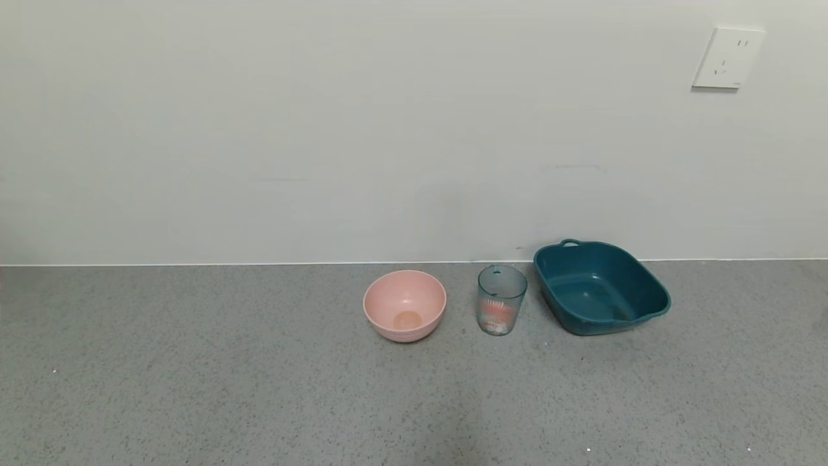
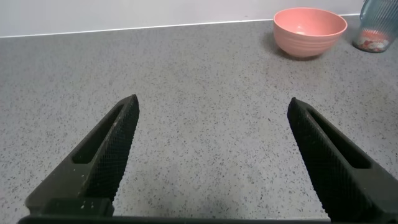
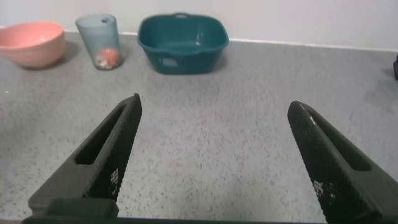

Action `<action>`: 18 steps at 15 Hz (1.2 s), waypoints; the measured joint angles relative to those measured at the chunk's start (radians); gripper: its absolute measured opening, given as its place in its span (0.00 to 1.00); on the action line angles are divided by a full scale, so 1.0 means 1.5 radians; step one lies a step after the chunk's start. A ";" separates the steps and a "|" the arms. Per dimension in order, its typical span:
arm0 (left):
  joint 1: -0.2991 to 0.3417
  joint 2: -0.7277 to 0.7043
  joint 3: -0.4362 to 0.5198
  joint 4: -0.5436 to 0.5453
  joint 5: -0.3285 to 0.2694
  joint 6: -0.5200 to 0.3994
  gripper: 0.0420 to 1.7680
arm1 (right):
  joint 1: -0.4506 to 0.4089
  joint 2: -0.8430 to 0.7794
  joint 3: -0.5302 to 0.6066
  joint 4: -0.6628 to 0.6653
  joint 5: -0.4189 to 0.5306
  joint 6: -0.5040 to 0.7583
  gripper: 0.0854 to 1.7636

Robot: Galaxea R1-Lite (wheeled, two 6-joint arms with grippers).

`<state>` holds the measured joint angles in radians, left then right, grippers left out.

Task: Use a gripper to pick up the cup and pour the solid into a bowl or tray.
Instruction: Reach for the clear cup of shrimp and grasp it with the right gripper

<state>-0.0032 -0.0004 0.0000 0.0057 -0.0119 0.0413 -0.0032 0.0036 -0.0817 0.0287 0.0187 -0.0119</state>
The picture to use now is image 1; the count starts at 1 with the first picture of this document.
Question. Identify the translucent teal ribbed cup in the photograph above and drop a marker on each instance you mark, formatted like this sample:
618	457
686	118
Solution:
502	285

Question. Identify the pink and white solid pieces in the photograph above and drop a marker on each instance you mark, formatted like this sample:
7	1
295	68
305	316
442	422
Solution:
499	318

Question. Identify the pink plastic bowl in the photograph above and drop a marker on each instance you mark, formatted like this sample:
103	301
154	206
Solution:
394	298

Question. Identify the dark teal plastic basin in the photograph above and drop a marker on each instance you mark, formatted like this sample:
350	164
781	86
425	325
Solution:
601	291

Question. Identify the white wall socket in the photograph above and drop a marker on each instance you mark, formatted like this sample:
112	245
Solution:
728	58

